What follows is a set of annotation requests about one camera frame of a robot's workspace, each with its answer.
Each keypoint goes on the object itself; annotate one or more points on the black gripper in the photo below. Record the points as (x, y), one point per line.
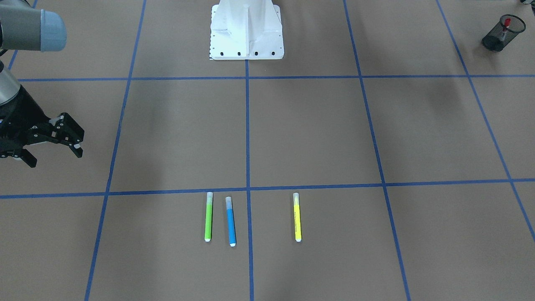
(21, 113)

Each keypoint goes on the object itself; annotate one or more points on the blue highlighter pen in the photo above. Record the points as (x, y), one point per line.
(230, 221)

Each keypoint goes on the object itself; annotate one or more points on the red white marker pen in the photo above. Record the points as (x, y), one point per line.
(505, 25)

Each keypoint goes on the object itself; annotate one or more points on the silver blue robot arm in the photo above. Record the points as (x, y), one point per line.
(26, 28)

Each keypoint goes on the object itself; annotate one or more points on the green highlighter pen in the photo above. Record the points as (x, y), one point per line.
(208, 217)

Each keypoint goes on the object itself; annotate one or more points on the yellow highlighter pen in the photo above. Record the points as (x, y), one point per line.
(297, 217)

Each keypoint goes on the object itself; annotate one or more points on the far black mesh pen cup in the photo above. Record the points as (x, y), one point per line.
(491, 41)

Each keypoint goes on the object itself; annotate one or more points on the white pedestal column base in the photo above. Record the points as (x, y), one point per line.
(246, 30)

